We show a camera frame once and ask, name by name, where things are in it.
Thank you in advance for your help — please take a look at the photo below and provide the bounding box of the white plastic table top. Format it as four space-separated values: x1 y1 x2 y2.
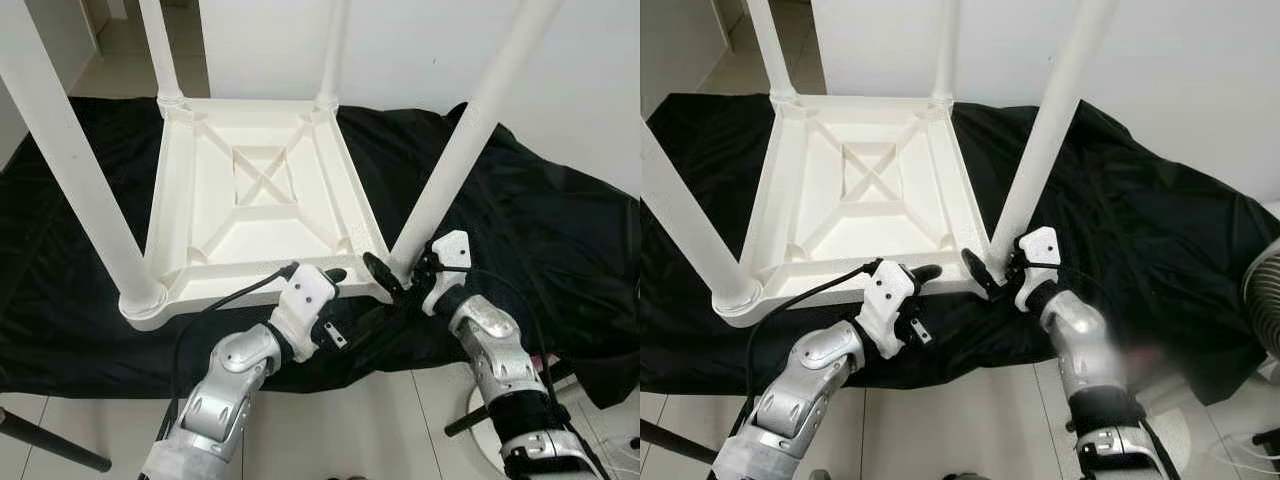
118 95 396 331
712 93 993 328

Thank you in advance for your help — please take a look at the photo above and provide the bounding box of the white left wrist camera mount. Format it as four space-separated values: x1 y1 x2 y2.
855 260 921 359
268 263 341 363

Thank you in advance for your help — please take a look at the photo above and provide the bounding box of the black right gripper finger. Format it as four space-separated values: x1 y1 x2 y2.
962 248 1003 299
362 252 406 301

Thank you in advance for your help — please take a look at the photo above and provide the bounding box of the black cloth table cover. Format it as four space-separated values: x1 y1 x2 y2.
640 92 1280 401
0 95 641 406

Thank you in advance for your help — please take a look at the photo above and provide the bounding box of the white plastic table leg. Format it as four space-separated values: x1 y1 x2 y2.
315 0 349 106
745 0 799 106
0 0 169 319
640 125 763 313
138 0 186 109
988 0 1119 271
388 0 566 281
930 0 961 104

